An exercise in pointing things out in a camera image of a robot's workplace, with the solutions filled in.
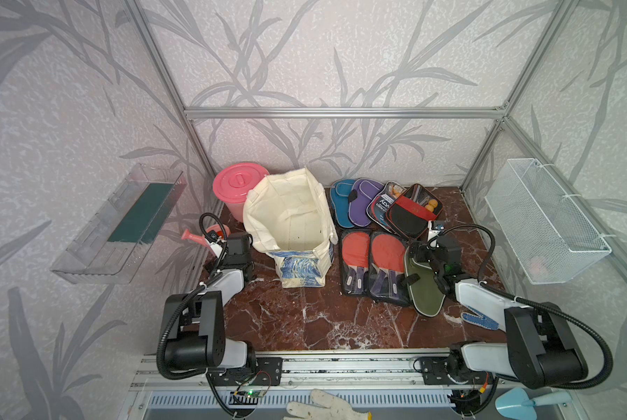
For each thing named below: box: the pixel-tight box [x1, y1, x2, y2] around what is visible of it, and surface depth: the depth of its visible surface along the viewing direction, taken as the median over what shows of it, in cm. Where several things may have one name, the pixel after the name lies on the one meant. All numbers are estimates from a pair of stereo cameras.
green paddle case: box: [405, 246, 446, 317], surface depth 86 cm
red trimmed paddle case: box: [385, 182, 444, 240], surface depth 110 cm
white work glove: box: [283, 388, 373, 420], surface depth 69 cm
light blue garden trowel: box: [494, 387, 573, 420], surface depth 69 cm
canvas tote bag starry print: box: [242, 167, 339, 289], surface depth 91 cm
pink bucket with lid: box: [212, 162, 270, 222], surface depth 100 cm
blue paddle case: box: [330, 178, 356, 229], surface depth 114 cm
